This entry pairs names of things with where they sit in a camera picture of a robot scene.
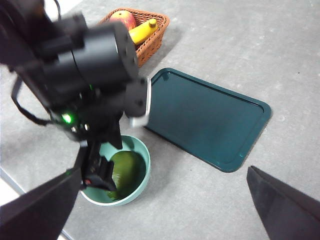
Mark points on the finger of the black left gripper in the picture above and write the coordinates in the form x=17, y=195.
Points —
x=107, y=175

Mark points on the dark green tray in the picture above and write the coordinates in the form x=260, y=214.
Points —
x=205, y=117

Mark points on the yellow banana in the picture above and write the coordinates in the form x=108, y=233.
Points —
x=142, y=32

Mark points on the pale grey camera box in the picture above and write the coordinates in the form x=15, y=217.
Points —
x=140, y=121

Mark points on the red apple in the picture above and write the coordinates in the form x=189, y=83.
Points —
x=125, y=18

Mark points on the brown wicker basket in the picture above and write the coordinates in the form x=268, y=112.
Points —
x=152, y=45

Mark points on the teal ribbed bowl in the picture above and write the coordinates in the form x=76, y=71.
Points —
x=146, y=172

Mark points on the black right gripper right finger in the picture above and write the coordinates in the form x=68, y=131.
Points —
x=287, y=210

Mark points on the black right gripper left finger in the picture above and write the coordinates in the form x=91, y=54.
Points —
x=35, y=212

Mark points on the green avocado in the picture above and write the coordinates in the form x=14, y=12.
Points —
x=126, y=170

